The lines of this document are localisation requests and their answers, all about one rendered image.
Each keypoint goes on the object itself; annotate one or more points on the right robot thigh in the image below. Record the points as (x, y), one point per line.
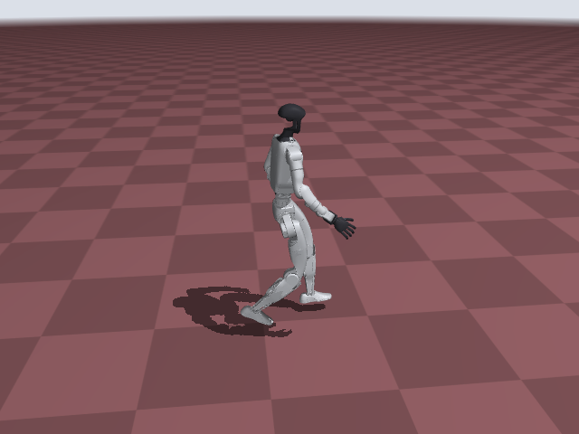
(297, 245)

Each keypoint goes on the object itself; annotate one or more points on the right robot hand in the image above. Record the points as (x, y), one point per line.
(341, 225)

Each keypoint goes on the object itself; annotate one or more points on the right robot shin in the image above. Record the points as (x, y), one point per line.
(279, 289)

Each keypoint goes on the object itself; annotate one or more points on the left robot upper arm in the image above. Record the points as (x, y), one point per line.
(267, 164)

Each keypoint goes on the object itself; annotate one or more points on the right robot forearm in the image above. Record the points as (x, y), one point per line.
(312, 203)

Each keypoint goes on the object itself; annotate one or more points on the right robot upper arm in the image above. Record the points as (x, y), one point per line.
(294, 159)

